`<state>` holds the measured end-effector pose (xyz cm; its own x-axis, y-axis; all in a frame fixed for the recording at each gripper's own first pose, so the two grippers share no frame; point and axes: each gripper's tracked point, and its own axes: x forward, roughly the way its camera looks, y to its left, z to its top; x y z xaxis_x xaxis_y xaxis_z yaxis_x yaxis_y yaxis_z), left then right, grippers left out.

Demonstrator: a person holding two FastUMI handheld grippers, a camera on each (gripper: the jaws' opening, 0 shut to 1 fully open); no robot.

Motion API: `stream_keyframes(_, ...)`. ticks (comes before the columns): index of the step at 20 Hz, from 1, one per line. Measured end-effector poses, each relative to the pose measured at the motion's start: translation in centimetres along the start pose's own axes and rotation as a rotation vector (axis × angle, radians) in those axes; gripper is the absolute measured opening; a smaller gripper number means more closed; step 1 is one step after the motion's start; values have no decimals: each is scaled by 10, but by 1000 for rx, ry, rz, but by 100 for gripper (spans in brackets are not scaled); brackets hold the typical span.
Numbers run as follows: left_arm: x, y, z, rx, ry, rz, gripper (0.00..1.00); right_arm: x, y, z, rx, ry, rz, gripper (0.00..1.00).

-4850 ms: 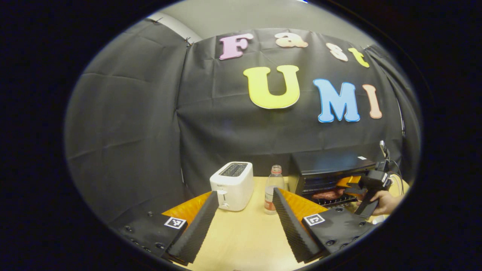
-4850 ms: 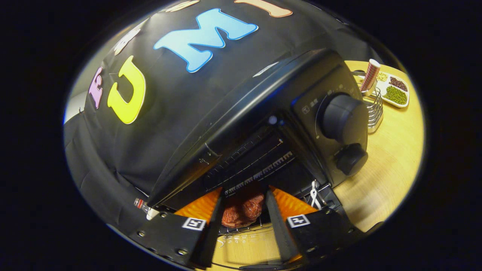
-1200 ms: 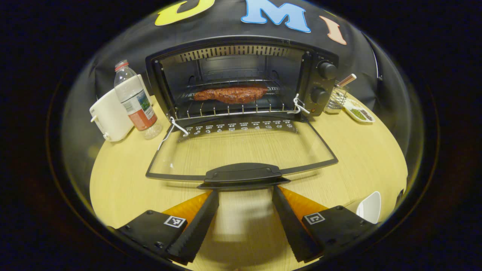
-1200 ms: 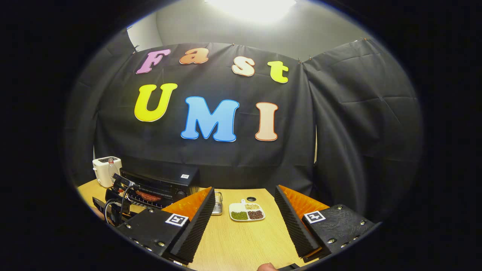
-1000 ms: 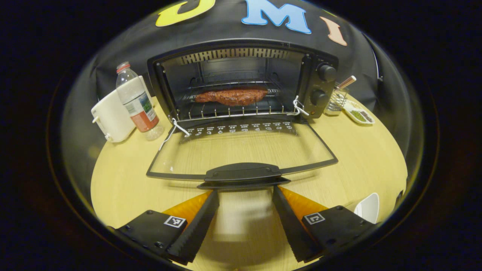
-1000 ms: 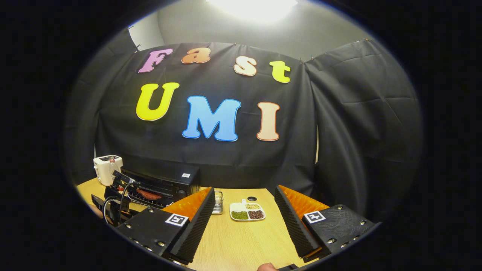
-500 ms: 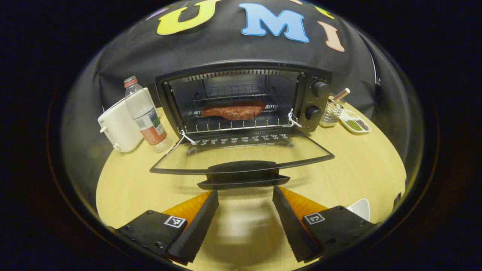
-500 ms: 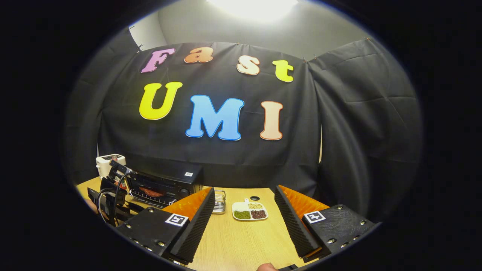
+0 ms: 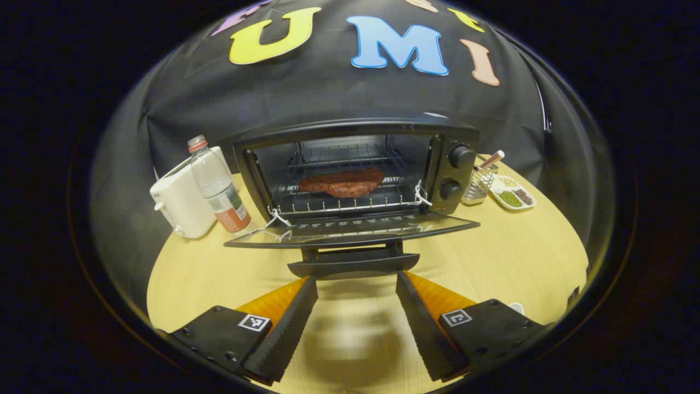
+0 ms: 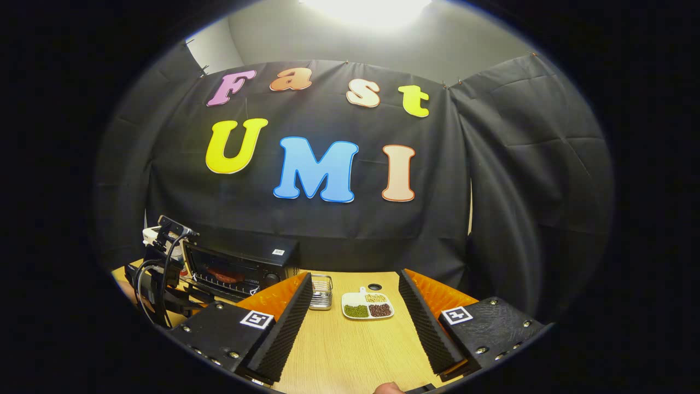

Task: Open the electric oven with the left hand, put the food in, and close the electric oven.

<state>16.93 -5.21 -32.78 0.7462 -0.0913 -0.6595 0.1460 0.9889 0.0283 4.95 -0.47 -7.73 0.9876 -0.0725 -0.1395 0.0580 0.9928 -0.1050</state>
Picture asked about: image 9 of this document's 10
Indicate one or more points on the red raw steak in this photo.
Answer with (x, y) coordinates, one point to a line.
(344, 183)

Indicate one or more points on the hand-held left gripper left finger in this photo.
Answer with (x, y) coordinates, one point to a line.
(290, 334)

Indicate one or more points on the metal oven rack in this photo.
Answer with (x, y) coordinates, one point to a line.
(350, 207)

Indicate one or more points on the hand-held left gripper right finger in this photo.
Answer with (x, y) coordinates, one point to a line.
(426, 334)

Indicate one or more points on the black backdrop cloth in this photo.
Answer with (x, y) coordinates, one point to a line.
(328, 93)

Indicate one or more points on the white toaster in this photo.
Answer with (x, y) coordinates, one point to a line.
(183, 205)

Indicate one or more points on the black electric oven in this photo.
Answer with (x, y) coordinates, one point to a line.
(350, 235)

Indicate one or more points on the clear bottle with red label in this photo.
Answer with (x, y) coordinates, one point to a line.
(219, 186)

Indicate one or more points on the white divided dish with beans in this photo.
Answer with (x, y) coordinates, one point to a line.
(511, 192)

